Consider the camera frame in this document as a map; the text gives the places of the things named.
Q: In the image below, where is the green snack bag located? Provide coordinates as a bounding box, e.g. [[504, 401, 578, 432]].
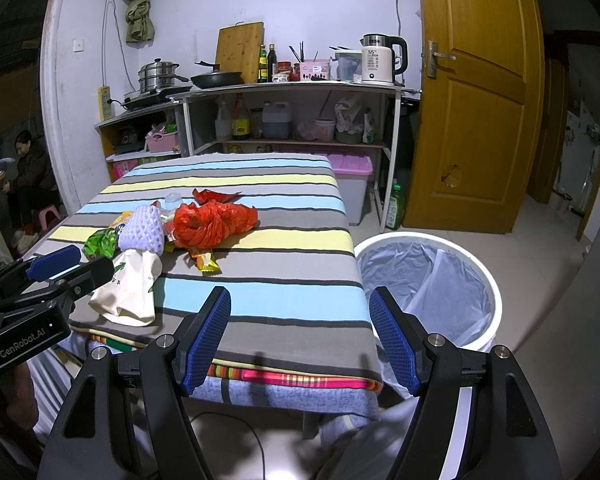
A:
[[82, 228, 118, 260]]

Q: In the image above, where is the white printed paper bag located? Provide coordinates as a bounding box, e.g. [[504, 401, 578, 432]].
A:
[[88, 249, 162, 327]]

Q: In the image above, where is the white foam fruit net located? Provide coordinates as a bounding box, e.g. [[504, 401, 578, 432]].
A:
[[118, 205, 164, 256]]

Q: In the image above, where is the yellow small snack packet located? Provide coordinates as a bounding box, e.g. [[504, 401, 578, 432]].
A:
[[187, 248, 221, 275]]

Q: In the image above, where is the clear plastic cup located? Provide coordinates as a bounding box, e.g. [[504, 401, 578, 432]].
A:
[[164, 192, 183, 211]]

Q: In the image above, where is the red plastic bag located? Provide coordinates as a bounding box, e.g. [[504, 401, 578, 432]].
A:
[[173, 200, 259, 250]]

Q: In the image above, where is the yellow biscuit bag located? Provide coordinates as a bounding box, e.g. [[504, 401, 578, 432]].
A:
[[109, 211, 132, 229]]

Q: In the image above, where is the red wrapper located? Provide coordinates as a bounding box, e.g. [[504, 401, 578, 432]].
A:
[[193, 188, 242, 206]]

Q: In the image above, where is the white round trash bin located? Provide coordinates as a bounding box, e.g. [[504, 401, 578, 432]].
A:
[[354, 231, 503, 351]]

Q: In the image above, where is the seated person in background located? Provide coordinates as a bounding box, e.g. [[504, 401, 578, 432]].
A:
[[3, 129, 58, 212]]

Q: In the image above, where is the green detergent bottle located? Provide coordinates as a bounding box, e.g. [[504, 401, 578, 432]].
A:
[[386, 183, 405, 230]]

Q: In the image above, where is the striped table cloth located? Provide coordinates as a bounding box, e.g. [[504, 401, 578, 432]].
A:
[[33, 153, 381, 391]]

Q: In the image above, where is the pink plastic basket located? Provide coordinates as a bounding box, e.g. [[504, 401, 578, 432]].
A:
[[145, 131, 180, 153]]

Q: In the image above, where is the pink lid storage box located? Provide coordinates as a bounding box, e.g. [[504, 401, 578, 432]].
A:
[[326, 154, 373, 226]]

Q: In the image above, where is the induction cooktop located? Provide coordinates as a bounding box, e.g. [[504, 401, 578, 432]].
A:
[[121, 84, 193, 110]]

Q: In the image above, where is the steel steamer pot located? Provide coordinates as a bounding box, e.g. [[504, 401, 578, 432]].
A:
[[137, 58, 188, 93]]

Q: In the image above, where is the orange wooden door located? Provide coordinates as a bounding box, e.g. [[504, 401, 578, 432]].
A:
[[404, 0, 544, 234]]

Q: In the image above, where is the black frying pan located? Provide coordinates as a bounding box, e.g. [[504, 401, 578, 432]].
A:
[[190, 61, 244, 89]]

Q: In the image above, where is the grey oil jug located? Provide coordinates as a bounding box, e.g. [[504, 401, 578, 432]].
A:
[[261, 102, 292, 140]]

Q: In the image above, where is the white metal shelf rack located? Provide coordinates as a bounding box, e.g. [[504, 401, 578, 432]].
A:
[[171, 80, 419, 231]]

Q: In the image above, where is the green hanging cloth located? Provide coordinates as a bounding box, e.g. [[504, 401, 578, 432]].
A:
[[123, 0, 155, 44]]

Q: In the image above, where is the wooden cutting board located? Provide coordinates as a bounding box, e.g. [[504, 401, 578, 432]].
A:
[[215, 22, 264, 84]]

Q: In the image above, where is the clear plastic container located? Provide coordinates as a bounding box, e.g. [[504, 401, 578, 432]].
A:
[[334, 49, 362, 84]]

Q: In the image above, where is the pink utensil holder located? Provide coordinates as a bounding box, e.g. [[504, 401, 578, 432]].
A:
[[300, 58, 330, 81]]

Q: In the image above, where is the white electric kettle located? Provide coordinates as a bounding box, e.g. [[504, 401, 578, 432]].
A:
[[360, 34, 408, 84]]

